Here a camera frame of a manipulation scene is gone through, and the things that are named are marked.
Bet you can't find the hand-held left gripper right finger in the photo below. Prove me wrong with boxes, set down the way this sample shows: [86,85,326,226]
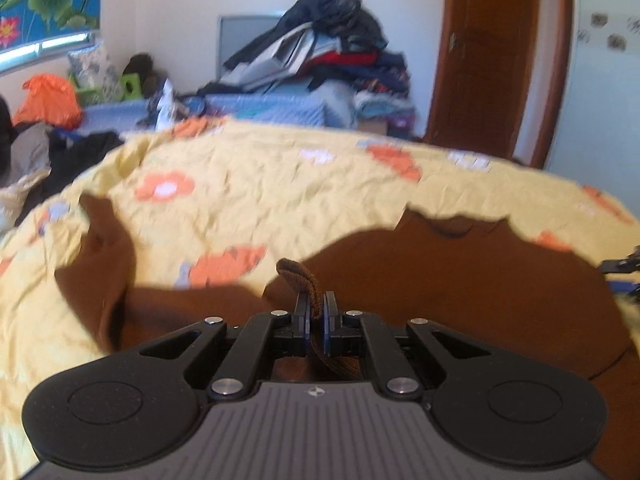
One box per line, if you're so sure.
[323,290,497,402]

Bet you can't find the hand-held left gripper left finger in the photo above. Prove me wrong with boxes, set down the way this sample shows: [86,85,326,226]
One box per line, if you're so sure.
[140,290,312,402]

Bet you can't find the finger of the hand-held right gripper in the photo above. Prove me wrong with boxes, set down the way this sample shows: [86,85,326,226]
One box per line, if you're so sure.
[607,280,640,306]
[597,245,640,276]

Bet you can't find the brown knit garment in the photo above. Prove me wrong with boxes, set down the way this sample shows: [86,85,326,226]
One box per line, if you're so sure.
[55,192,640,480]

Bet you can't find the pile of clothes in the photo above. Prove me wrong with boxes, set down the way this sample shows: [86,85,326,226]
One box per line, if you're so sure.
[197,0,418,136]

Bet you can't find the yellow floral bedsheet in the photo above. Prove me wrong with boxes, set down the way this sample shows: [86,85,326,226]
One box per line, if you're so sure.
[0,115,640,480]

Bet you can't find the light blue mattress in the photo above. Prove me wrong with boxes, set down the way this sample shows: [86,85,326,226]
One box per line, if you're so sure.
[80,91,362,132]

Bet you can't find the brown wooden door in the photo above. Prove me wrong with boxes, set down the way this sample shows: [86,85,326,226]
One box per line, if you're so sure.
[425,0,574,168]

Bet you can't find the white blue plastic bag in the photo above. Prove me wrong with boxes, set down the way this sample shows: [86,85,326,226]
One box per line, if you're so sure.
[149,80,182,131]

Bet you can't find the black cloth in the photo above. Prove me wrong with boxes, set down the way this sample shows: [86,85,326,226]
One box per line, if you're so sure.
[22,130,126,211]

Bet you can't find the grey flat screen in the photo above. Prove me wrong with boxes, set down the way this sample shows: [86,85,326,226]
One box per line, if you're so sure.
[216,14,287,83]

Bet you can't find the green box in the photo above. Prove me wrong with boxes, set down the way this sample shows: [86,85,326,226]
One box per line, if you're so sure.
[119,73,147,102]

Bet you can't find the dark plush toy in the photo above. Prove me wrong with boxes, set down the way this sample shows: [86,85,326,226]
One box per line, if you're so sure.
[122,52,169,96]

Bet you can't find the grey cloth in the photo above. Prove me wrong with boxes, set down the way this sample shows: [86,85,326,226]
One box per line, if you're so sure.
[7,122,54,187]

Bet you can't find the floral pillow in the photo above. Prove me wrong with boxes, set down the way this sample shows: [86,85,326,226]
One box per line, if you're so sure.
[67,44,124,104]

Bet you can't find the orange plastic bag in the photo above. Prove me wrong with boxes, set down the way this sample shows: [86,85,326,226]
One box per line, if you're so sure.
[12,74,84,129]

